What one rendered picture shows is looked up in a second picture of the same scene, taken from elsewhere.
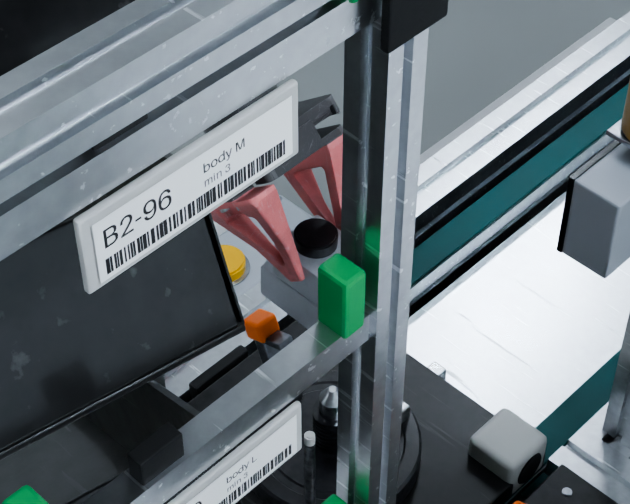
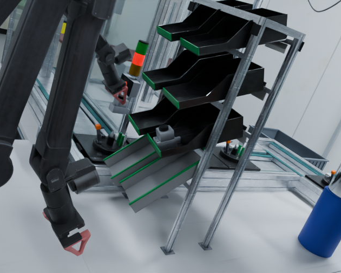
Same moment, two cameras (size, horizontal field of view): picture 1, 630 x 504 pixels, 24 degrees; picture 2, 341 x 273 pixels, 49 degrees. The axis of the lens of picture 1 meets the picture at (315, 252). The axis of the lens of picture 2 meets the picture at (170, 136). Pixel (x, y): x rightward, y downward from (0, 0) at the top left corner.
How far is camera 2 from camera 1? 147 cm
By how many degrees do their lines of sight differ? 72
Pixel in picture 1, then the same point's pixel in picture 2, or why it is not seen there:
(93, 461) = (166, 114)
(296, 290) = (122, 106)
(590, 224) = (135, 89)
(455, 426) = not seen: hidden behind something
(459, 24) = not seen: outside the picture
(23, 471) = (162, 118)
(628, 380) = (126, 121)
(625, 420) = (123, 130)
